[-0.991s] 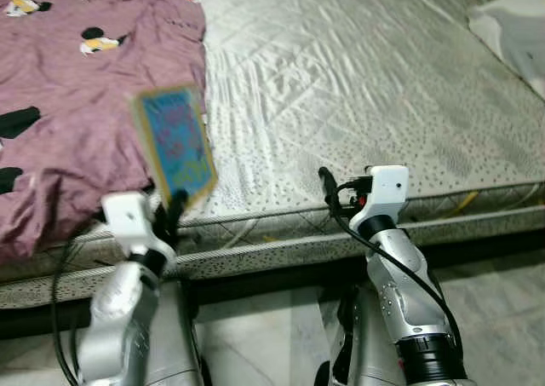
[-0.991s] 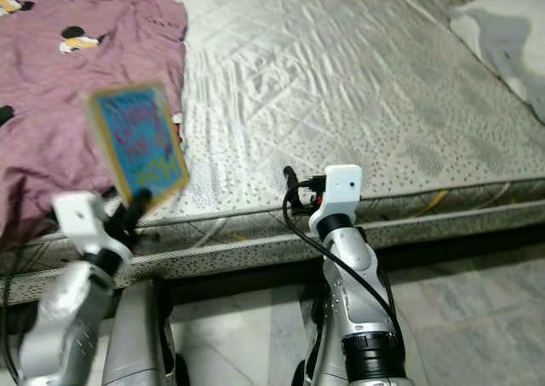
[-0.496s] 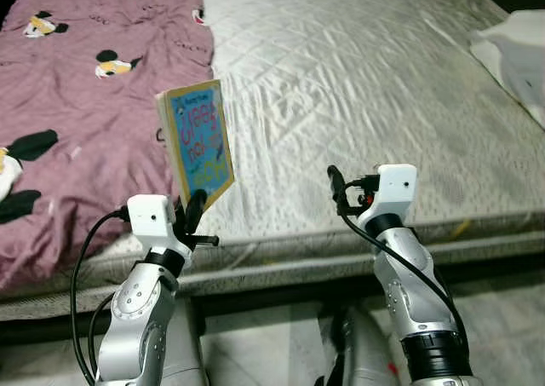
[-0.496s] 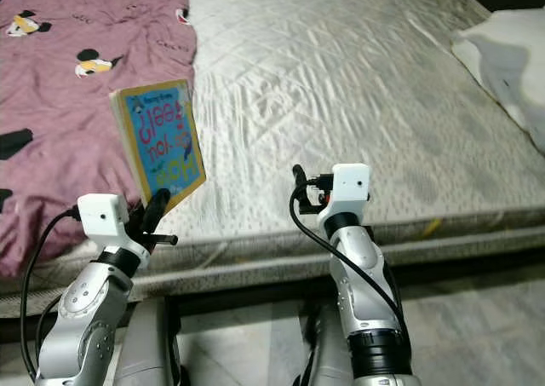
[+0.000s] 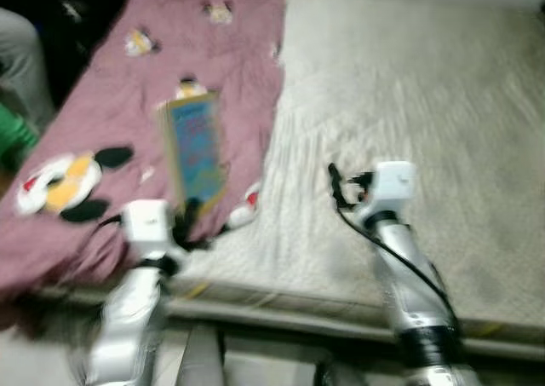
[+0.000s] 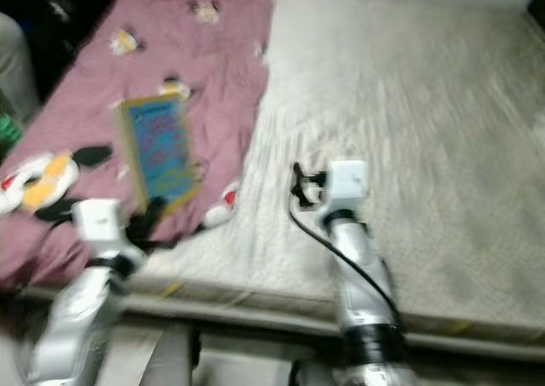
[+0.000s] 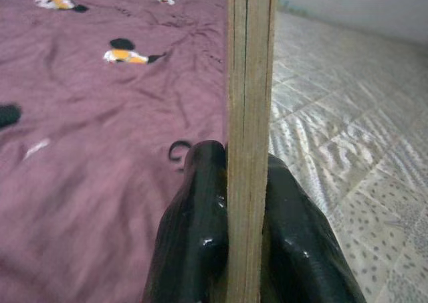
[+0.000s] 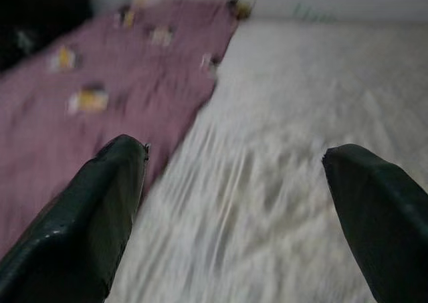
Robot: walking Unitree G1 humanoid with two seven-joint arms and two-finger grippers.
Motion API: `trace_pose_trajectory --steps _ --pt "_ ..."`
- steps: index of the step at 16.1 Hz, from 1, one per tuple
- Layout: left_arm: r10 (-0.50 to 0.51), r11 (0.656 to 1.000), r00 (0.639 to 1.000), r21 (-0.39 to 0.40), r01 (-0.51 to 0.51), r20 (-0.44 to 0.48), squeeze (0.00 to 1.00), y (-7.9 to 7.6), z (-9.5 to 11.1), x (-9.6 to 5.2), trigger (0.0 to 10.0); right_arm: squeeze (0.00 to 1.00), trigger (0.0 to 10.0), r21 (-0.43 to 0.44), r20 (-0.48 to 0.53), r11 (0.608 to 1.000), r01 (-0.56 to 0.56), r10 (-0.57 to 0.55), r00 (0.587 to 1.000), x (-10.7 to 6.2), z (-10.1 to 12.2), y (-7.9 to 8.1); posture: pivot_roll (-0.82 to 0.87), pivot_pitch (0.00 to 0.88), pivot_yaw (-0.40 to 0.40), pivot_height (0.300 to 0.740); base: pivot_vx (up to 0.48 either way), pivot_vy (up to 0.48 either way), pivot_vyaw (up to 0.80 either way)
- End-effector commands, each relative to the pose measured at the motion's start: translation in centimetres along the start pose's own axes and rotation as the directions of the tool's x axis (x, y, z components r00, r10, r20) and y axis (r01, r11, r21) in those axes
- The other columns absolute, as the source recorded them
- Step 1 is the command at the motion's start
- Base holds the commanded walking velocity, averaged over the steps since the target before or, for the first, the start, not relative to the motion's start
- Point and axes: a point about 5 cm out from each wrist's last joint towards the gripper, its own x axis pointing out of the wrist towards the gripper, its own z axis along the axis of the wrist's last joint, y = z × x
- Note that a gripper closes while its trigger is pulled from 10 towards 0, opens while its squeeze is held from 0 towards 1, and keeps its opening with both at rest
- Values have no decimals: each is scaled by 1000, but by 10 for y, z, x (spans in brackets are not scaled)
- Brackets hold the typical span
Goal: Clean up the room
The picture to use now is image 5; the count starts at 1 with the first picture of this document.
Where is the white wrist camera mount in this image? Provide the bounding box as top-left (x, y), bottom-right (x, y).
top-left (368, 160), bottom-right (418, 221)
top-left (122, 200), bottom-right (184, 263)

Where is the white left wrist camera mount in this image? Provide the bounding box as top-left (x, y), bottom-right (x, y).
top-left (122, 200), bottom-right (184, 263)

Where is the beige quilted mattress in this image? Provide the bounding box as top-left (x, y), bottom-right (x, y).
top-left (166, 0), bottom-right (545, 353)

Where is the pink mouse print bedsheet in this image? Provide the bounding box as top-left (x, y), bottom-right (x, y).
top-left (0, 0), bottom-right (286, 319)

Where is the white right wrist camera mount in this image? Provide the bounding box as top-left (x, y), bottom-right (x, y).
top-left (368, 160), bottom-right (418, 221)

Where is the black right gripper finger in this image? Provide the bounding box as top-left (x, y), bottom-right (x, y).
top-left (328, 163), bottom-right (348, 210)

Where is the grey robot left leg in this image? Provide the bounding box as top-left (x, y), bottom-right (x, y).
top-left (175, 322), bottom-right (227, 386)

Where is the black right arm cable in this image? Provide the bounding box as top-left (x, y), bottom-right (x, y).
top-left (332, 203), bottom-right (461, 336)

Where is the colourful children's book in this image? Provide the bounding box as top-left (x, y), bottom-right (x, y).
top-left (158, 92), bottom-right (229, 218)

